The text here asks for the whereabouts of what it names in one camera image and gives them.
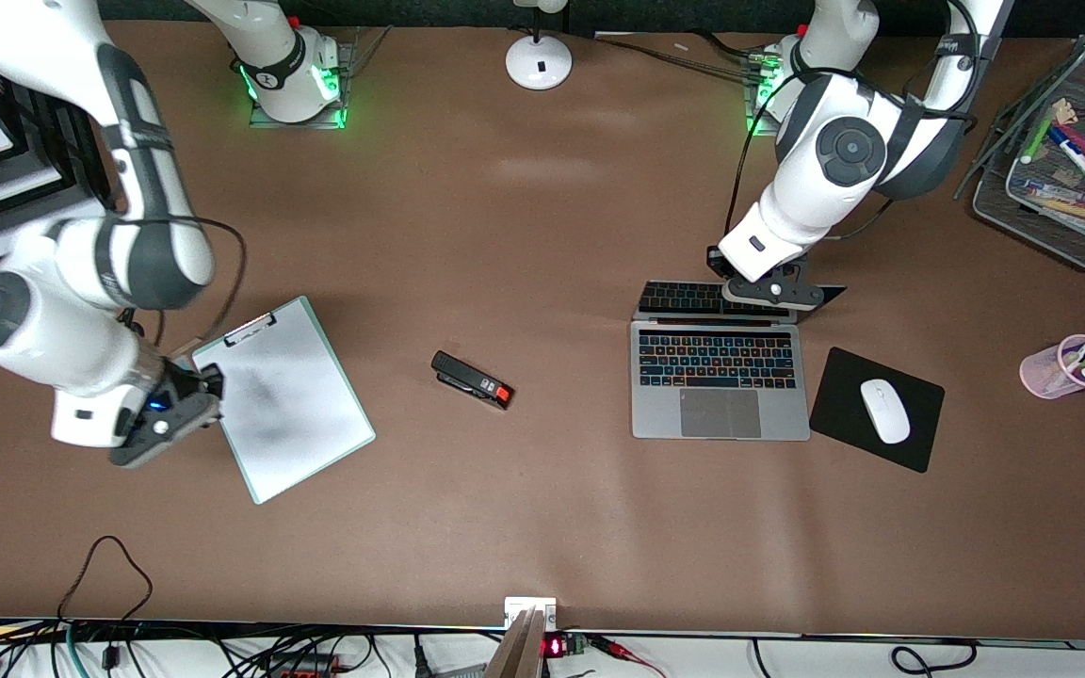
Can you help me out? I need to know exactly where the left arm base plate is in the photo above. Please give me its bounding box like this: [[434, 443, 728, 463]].
[[745, 52, 788, 139]]

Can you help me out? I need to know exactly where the black base cable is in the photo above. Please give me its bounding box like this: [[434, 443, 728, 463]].
[[590, 31, 769, 81]]

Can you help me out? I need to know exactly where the light green clipboard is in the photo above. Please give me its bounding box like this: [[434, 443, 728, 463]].
[[191, 295, 377, 506]]

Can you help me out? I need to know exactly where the black looped cable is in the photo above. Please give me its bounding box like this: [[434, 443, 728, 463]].
[[57, 536, 154, 627]]

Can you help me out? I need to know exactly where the pink translucent pen cup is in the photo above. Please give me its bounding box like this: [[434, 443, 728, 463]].
[[1020, 334, 1085, 399]]

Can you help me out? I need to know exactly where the white lamp base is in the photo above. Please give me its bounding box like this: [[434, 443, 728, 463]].
[[506, 0, 574, 91]]

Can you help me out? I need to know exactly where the camera mount post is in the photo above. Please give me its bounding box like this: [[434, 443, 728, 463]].
[[484, 596, 558, 678]]

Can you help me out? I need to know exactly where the green marker with white cap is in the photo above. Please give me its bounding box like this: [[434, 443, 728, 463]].
[[1021, 111, 1058, 166]]

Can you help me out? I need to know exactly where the black mouse pad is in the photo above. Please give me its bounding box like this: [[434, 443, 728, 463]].
[[808, 347, 946, 474]]

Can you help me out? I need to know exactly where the black coiled cable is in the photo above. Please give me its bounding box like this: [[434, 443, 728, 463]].
[[891, 640, 977, 675]]

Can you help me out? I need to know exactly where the white marker blue cap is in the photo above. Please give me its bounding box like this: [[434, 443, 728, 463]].
[[1048, 125, 1085, 196]]

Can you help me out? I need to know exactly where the black document tray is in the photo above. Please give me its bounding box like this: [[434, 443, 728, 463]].
[[0, 28, 120, 263]]

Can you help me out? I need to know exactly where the white computer mouse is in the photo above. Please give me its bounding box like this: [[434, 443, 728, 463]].
[[860, 379, 912, 445]]

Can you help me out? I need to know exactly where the black stapler red end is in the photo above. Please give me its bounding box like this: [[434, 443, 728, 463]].
[[430, 350, 515, 412]]

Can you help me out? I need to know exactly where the silver laptop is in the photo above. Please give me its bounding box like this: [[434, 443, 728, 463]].
[[630, 280, 848, 442]]

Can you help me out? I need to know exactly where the white paper sheet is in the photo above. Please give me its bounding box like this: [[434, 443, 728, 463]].
[[194, 301, 374, 500]]

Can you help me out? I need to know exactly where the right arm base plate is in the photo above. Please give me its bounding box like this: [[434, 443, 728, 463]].
[[249, 38, 355, 130]]

